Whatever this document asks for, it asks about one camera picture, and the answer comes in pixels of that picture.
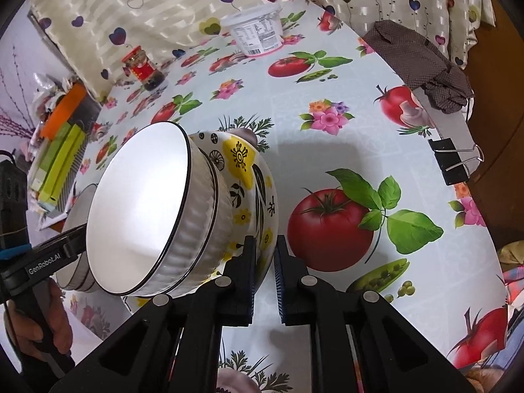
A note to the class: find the brown dotted cloth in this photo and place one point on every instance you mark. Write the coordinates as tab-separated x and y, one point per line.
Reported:
421	57

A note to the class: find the wooden furniture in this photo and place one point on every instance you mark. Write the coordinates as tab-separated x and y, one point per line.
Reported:
499	110

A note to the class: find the chili sauce jar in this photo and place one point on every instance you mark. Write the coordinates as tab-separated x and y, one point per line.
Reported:
143	67

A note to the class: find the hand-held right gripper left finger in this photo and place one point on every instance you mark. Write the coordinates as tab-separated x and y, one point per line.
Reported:
250	278

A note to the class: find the pale green box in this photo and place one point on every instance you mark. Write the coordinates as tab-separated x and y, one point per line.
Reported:
45	163

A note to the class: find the lime green box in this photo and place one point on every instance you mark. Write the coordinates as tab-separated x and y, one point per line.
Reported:
65	163

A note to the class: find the black binder clip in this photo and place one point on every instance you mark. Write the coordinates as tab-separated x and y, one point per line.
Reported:
448	159

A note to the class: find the deep white ribbed plate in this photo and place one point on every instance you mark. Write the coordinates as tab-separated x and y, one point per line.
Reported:
75	262

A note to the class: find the vegetable print tablecloth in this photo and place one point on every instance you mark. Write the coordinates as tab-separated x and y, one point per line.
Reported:
294	131

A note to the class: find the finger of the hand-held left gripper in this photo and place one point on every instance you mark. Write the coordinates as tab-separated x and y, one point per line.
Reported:
65	239

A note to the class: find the colourful cloth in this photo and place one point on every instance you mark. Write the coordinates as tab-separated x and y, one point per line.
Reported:
511	266

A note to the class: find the orange box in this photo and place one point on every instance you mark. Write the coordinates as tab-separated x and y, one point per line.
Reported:
63	110

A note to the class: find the yellow floral bowl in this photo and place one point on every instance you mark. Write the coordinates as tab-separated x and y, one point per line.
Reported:
245	159

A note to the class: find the white ribbed bowl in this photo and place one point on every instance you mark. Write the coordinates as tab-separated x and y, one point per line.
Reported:
139	208
222	208

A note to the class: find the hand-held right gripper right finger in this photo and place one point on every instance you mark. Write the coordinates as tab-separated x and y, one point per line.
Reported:
280	278

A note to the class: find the white plastic tub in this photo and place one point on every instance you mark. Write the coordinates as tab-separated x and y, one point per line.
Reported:
256	28

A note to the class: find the person's left hand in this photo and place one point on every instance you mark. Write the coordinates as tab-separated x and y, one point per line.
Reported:
57	319

